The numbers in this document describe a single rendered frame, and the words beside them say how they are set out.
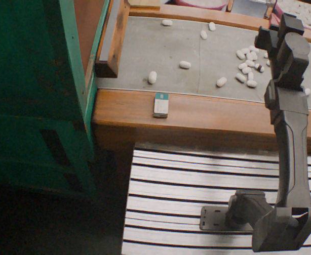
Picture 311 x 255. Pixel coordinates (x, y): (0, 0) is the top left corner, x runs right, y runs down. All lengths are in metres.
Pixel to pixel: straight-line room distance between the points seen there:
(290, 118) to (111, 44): 0.54
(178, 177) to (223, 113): 0.21
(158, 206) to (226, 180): 0.20
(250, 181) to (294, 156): 0.45
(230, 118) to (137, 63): 0.31
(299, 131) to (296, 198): 0.12
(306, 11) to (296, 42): 0.83
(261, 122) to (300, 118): 0.38
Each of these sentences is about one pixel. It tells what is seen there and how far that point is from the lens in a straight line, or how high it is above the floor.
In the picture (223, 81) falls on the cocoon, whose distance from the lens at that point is 1.05.
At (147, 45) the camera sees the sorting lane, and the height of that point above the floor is 0.74.
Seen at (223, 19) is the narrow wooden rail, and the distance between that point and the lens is 1.21.
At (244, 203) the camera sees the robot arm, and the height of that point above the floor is 0.85.
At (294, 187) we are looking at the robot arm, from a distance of 0.57.
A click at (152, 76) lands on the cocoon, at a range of 1.02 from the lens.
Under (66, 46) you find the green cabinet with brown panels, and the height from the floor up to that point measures 1.13.
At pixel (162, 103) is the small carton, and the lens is 0.95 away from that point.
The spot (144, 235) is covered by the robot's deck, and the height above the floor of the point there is 0.67.
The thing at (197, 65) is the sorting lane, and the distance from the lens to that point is 1.08.
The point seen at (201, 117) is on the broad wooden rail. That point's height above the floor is 0.76.
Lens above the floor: 1.60
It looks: 63 degrees down
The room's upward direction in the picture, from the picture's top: 6 degrees clockwise
